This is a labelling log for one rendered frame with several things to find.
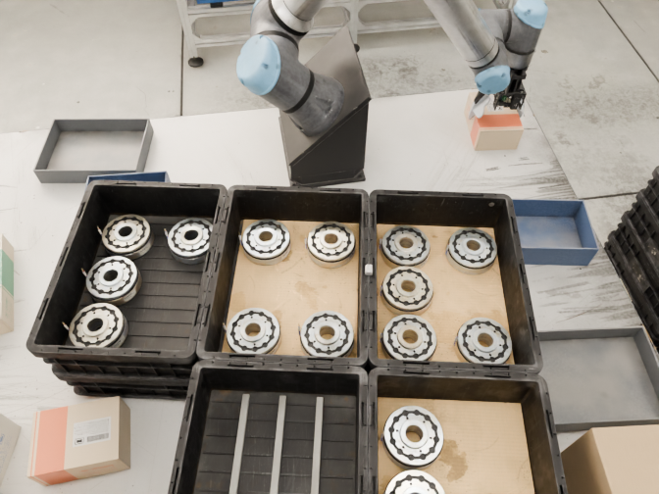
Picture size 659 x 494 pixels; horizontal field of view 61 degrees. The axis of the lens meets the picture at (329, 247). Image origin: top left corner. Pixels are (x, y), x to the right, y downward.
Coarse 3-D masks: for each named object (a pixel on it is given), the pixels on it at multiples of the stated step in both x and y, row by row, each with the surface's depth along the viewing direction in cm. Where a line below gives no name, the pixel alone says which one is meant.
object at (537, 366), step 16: (384, 192) 117; (400, 192) 117; (416, 192) 117; (432, 192) 117; (448, 192) 117; (464, 192) 117; (512, 208) 114; (512, 224) 114; (512, 240) 110; (528, 288) 103; (528, 304) 101; (528, 320) 100; (368, 352) 97; (416, 368) 94; (432, 368) 94; (448, 368) 94; (464, 368) 94; (480, 368) 94; (496, 368) 94; (512, 368) 94; (528, 368) 94
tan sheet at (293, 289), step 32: (288, 224) 124; (352, 224) 124; (288, 256) 120; (256, 288) 115; (288, 288) 115; (320, 288) 115; (352, 288) 115; (288, 320) 111; (352, 320) 111; (288, 352) 107; (352, 352) 107
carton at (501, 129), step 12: (468, 96) 160; (492, 96) 158; (468, 108) 160; (492, 108) 155; (504, 108) 155; (468, 120) 161; (480, 120) 152; (492, 120) 152; (504, 120) 152; (516, 120) 152; (480, 132) 150; (492, 132) 150; (504, 132) 151; (516, 132) 151; (480, 144) 154; (492, 144) 154; (504, 144) 154; (516, 144) 154
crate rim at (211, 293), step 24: (288, 192) 117; (312, 192) 117; (336, 192) 117; (360, 192) 117; (216, 264) 106; (216, 288) 104; (360, 312) 101; (360, 336) 98; (216, 360) 95; (240, 360) 95; (264, 360) 97; (288, 360) 95; (312, 360) 95; (336, 360) 95; (360, 360) 95
